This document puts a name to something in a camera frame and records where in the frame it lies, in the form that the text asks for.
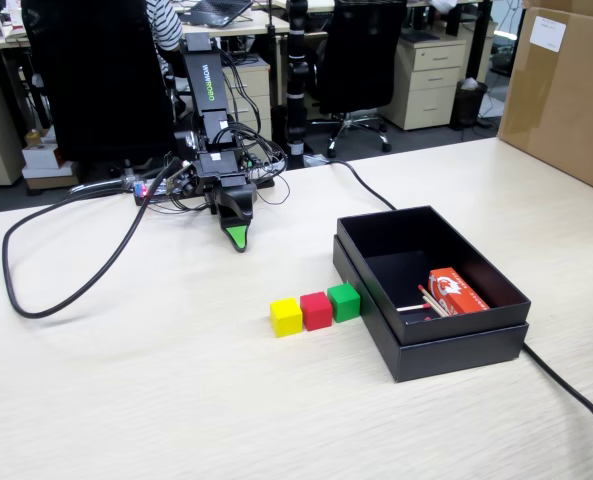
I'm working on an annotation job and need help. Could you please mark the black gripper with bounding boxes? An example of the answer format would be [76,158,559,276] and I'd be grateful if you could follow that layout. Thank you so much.
[195,151,257,253]

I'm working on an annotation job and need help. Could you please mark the yellow wooden cube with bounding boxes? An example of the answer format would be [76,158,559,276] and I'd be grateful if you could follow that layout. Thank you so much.
[269,297,304,339]

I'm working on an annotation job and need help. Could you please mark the red wooden cube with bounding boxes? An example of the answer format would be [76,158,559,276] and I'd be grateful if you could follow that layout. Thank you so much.
[299,291,334,332]

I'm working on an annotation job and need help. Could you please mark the green wooden cube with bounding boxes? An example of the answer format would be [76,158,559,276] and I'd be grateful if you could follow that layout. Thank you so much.
[326,282,362,324]

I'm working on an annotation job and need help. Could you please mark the black open box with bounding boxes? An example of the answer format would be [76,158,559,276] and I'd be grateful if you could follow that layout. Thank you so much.
[332,234,530,384]

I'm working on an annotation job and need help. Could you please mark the large brown cardboard box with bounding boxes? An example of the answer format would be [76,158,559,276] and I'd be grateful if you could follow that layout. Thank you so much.
[497,0,593,199]

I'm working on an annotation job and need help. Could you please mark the controller circuit board red led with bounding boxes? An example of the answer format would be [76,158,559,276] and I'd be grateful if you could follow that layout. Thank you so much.
[133,174,197,205]

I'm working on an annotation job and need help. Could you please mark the beige drawer cabinet with lock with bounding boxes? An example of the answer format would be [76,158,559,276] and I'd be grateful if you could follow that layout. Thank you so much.
[223,53,273,142]

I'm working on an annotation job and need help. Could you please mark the black pole with white bands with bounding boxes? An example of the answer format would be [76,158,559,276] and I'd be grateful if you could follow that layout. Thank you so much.
[284,0,311,170]

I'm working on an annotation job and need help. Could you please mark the black headset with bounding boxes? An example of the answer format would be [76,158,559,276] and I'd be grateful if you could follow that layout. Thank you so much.
[224,49,260,67]

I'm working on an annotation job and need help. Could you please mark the thin black stand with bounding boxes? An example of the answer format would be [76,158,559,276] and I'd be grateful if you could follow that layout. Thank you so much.
[265,0,280,146]

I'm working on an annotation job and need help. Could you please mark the flat white and brown carton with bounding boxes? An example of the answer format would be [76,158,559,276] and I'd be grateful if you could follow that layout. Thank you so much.
[21,162,80,192]

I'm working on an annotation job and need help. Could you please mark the light wooden office desk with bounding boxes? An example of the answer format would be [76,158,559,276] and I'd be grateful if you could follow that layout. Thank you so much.
[0,7,292,51]

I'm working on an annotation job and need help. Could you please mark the wide black mesh office chair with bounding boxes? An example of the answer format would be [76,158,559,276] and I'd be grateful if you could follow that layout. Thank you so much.
[20,0,178,201]

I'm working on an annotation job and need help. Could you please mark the small white carton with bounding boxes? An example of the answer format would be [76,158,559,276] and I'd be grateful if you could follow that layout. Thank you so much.
[21,142,62,171]

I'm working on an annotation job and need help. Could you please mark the person in striped shirt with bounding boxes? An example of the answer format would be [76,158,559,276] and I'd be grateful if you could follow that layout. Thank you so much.
[145,0,185,76]

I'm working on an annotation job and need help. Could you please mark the black laptop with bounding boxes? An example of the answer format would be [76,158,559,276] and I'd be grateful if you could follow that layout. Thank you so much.
[183,0,255,29]

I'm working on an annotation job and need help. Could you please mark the orange matchbox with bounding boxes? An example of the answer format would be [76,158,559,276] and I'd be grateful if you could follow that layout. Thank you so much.
[427,267,491,317]

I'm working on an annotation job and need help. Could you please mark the beige drawer cabinet three drawers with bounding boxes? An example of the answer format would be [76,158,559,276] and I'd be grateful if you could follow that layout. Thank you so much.
[378,37,468,132]

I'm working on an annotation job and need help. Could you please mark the black mesh trash bin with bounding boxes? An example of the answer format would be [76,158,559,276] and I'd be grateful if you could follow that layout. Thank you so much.
[450,78,490,130]

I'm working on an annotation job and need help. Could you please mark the black keyboard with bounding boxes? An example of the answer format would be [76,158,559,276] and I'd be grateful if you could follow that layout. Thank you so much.
[399,30,442,44]

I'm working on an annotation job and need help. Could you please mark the desk with black legs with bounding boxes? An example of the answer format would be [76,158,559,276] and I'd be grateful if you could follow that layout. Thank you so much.
[253,0,495,84]

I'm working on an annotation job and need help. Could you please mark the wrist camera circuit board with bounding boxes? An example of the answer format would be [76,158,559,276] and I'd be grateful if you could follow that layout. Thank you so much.
[163,158,198,197]

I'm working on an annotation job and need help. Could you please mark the smooth black power cable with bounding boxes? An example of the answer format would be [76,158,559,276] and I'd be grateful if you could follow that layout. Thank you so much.
[303,158,593,480]

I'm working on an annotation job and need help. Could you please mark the thick black braided cable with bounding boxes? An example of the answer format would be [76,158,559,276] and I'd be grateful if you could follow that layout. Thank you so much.
[1,159,182,320]

